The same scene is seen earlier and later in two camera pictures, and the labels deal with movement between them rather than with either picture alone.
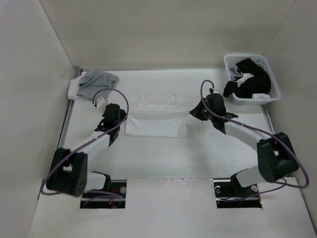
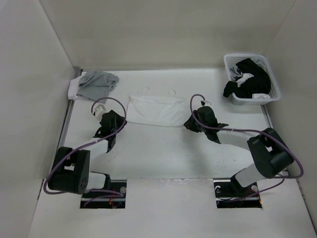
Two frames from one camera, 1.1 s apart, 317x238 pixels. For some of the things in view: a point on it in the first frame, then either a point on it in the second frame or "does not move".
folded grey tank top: x=90 y=82 does not move
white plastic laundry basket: x=232 y=59 does not move
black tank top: x=260 y=83 does not move
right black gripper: x=196 y=112 → x=189 y=124
